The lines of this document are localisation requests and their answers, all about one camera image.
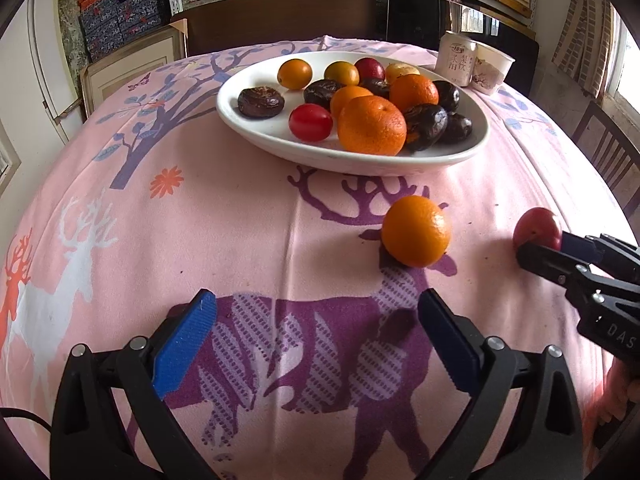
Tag white paper cup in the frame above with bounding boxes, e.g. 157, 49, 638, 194
470, 42, 516, 96

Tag pink printed tablecloth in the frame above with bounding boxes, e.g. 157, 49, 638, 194
0, 35, 640, 480

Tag white board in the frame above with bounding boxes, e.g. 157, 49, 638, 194
27, 0, 83, 146

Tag stack of blue patterned boxes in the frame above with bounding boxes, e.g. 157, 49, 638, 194
77, 0, 171, 63

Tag orange mandarin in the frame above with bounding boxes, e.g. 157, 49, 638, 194
329, 85, 375, 118
389, 74, 440, 113
337, 95, 408, 156
381, 195, 452, 268

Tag light wooden panel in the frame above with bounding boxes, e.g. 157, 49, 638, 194
80, 25, 188, 121

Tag pale pink drink can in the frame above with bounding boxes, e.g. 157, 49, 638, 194
434, 30, 479, 87

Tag red cherry tomato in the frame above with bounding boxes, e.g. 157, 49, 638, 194
512, 207, 563, 252
288, 103, 334, 142
354, 57, 386, 81

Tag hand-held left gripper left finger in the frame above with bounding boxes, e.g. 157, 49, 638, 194
50, 288, 221, 480

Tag white ceramic plate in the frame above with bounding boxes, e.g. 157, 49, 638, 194
216, 50, 490, 177

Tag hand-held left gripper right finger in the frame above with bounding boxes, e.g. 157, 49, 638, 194
417, 288, 586, 480

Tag pale yellow round fruit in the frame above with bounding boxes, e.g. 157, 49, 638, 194
384, 62, 421, 84

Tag grey marble slab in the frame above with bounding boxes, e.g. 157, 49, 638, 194
55, 0, 88, 96

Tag checked curtain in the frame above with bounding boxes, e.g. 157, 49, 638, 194
550, 0, 618, 101

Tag dark brown board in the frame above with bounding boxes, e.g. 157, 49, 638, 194
170, 0, 388, 58

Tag window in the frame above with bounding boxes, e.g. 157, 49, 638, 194
602, 5, 640, 121

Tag black cable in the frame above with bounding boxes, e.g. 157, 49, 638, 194
0, 406, 53, 433

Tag person's right hand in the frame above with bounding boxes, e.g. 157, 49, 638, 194
592, 357, 640, 431

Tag black screen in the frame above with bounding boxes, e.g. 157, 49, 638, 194
386, 0, 540, 98

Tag orange cherry tomato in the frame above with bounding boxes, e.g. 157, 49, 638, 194
277, 58, 313, 91

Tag yellow cherry tomato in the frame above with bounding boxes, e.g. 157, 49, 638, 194
324, 60, 360, 86

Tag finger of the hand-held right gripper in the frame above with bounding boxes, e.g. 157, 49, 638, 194
516, 241, 608, 311
560, 231, 640, 283

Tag dark water chestnut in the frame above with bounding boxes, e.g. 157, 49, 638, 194
402, 104, 449, 152
440, 112, 473, 145
432, 80, 461, 113
237, 86, 285, 119
359, 78, 392, 100
303, 79, 343, 110

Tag dark wooden chair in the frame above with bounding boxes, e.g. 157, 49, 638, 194
571, 100, 640, 213

